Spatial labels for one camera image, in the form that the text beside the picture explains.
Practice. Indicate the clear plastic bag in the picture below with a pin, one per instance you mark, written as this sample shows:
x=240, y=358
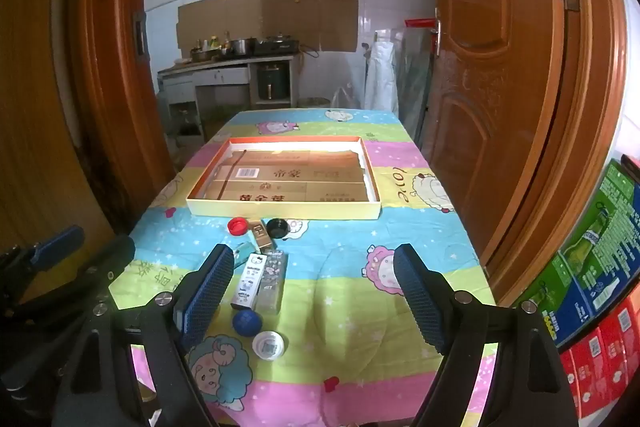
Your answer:
x=345, y=97

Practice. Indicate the metal strike plate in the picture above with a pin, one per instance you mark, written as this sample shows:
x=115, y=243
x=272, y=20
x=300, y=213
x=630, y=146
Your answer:
x=139, y=34

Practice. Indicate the black gas stove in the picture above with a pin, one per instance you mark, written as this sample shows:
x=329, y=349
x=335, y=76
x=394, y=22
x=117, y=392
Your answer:
x=275, y=44

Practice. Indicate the small gold box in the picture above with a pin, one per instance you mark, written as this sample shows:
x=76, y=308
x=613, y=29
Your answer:
x=261, y=237

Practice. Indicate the red carton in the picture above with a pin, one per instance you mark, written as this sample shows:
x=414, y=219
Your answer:
x=580, y=367
x=625, y=332

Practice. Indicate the clear leaning panel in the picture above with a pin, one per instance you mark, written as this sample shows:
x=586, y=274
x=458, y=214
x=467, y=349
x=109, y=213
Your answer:
x=415, y=77

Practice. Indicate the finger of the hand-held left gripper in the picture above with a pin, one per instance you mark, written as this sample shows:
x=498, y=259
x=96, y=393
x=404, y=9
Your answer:
x=112, y=259
x=60, y=246

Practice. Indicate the shallow orange-rimmed box tray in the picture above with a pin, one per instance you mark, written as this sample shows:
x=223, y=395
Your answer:
x=280, y=209

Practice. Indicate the floral clear slim box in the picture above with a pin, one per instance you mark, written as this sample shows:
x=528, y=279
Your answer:
x=272, y=279

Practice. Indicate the brown cardboard wall sheets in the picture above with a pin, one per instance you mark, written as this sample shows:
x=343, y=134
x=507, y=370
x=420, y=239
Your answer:
x=280, y=17

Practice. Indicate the small green carton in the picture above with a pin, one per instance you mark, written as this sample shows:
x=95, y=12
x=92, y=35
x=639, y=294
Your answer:
x=565, y=302

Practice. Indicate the white bottle cap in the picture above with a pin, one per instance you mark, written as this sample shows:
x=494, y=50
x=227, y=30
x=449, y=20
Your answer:
x=269, y=345

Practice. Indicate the dark frying pan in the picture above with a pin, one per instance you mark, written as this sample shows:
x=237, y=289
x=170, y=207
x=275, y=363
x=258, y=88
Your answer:
x=205, y=54

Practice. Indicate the wooden door frame post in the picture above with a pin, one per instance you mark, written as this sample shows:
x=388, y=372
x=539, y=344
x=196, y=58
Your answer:
x=110, y=107
x=590, y=132

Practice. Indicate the brown cardboard liner sheet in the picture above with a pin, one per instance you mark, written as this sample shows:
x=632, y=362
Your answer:
x=300, y=187

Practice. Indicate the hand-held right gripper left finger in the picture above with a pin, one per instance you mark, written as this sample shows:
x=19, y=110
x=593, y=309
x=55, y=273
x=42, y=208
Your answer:
x=207, y=297

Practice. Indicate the brown wooden door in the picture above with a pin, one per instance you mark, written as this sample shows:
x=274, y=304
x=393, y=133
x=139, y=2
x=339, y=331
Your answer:
x=490, y=107

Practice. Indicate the red bottle cap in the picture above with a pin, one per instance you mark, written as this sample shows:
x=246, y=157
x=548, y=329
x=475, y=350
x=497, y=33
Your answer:
x=238, y=226

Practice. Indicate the steel cooking pot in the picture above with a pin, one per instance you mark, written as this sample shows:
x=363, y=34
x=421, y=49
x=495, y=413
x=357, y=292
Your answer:
x=240, y=45

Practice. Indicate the red paper strip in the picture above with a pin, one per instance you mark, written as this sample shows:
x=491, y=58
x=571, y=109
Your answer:
x=420, y=23

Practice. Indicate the blue bottle cap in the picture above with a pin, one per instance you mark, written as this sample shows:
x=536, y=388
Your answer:
x=247, y=322

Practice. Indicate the teal slim box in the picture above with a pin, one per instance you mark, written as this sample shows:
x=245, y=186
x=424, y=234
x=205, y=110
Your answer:
x=245, y=252

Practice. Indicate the white plastic sheet roll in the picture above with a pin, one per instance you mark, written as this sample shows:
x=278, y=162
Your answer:
x=380, y=72

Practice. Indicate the large green carton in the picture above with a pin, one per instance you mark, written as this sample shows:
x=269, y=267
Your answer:
x=610, y=232

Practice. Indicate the white tube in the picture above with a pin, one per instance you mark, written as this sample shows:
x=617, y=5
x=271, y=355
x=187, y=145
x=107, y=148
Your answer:
x=247, y=282

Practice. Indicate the black air fryer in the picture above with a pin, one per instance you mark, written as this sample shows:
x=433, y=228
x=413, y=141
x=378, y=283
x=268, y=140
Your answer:
x=272, y=82

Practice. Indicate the white kitchen counter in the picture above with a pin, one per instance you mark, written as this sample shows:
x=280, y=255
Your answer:
x=225, y=74

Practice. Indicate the black bottle cap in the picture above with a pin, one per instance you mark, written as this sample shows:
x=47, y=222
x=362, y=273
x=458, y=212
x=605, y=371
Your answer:
x=277, y=227

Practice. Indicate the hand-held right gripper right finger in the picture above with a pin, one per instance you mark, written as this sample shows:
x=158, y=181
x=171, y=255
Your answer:
x=420, y=307

